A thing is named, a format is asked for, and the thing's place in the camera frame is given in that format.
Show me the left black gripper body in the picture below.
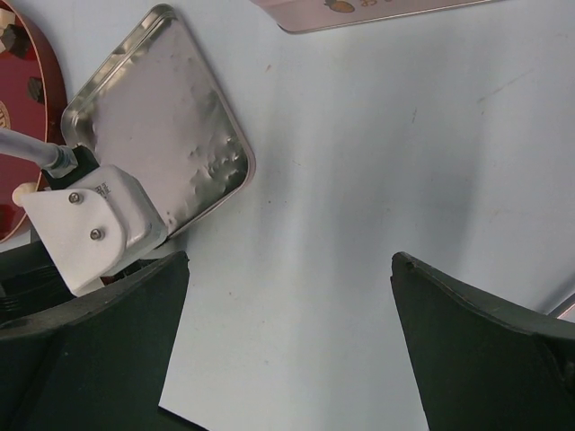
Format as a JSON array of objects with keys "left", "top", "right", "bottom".
[{"left": 0, "top": 242, "right": 167, "bottom": 333}]

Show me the red round plate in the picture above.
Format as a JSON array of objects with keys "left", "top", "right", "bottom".
[{"left": 1, "top": 1, "right": 67, "bottom": 242}]

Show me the metal tin box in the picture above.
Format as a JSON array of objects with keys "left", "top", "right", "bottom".
[{"left": 252, "top": 0, "right": 490, "bottom": 34}]

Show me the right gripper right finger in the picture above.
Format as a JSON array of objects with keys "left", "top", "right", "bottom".
[{"left": 391, "top": 252, "right": 574, "bottom": 430}]

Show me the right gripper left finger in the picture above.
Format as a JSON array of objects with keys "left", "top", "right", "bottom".
[{"left": 1, "top": 251, "right": 190, "bottom": 430}]

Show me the metal tin lid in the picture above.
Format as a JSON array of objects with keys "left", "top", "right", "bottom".
[{"left": 61, "top": 4, "right": 255, "bottom": 237}]

